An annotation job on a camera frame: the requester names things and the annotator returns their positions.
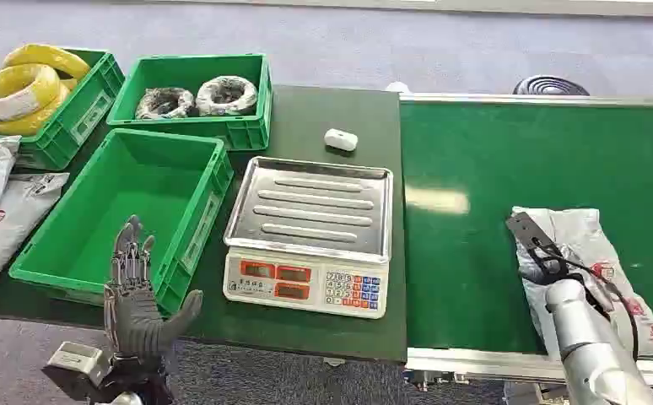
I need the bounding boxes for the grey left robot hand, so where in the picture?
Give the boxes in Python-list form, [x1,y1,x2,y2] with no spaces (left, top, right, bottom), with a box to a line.
[103,214,204,359]

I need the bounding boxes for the dark right robot hand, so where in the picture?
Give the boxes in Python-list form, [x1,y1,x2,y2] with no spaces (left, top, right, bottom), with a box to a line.
[505,211,570,287]

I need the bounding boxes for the grey plastic parcel bag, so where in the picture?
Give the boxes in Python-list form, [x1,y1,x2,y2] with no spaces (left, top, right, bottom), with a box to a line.
[510,206,653,359]

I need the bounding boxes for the green conveyor belt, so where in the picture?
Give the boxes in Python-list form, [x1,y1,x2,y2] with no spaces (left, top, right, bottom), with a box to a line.
[398,92,653,390]

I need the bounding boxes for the empty green plastic crate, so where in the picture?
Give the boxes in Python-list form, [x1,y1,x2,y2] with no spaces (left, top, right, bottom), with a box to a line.
[8,127,235,317]

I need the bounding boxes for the black round ribbed object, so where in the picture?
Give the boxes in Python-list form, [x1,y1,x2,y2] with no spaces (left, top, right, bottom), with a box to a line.
[511,74,591,97]

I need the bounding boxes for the white electronic weighing scale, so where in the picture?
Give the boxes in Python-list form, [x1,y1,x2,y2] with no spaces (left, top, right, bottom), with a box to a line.
[222,155,395,321]

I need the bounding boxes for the green crate with yellow coils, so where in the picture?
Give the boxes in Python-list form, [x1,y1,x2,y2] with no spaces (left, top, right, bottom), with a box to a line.
[0,46,127,172]

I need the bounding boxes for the small white plastic device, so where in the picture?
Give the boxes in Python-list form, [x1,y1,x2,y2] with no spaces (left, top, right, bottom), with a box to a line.
[323,127,359,153]

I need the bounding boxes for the green crate with grey coils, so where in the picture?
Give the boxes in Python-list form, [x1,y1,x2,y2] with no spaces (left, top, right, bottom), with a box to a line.
[105,52,274,153]

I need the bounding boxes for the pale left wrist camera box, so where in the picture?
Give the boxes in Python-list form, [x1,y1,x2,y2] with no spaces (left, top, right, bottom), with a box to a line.
[46,341,113,388]

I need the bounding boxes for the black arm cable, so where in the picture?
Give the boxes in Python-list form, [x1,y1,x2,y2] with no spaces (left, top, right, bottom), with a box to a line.
[533,239,640,362]

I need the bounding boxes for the grey wrapped wire coil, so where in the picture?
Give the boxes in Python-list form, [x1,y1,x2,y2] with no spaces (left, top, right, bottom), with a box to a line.
[134,86,197,122]
[195,75,259,118]

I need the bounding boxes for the yellow wire coil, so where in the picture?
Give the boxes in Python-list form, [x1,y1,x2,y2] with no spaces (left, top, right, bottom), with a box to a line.
[0,62,62,123]
[0,78,80,138]
[3,43,92,81]

